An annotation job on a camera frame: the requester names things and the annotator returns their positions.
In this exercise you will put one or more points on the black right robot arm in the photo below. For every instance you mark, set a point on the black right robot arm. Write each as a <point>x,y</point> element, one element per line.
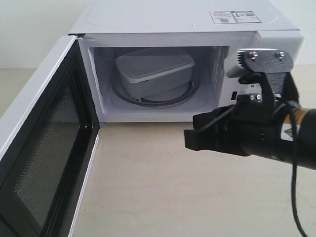
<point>306,141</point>

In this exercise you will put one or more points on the white microwave door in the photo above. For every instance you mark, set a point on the white microwave door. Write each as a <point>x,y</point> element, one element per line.
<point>48,137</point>

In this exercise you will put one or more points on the white microwave oven body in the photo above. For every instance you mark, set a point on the white microwave oven body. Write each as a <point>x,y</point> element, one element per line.
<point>108,29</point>

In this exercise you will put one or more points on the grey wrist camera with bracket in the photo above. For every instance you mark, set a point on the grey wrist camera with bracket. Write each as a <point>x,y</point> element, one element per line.
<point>270,68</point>

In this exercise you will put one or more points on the white lidded plastic container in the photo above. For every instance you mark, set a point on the white lidded plastic container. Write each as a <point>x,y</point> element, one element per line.
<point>151,71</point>

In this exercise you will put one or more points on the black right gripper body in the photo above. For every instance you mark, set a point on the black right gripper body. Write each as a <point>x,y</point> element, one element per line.
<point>264,130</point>

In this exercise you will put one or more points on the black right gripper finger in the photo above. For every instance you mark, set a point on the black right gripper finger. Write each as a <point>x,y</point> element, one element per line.
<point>214,138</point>
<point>201,120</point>

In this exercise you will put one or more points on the white printed paper sheet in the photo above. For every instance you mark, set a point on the white printed paper sheet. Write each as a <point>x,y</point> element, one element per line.
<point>234,17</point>

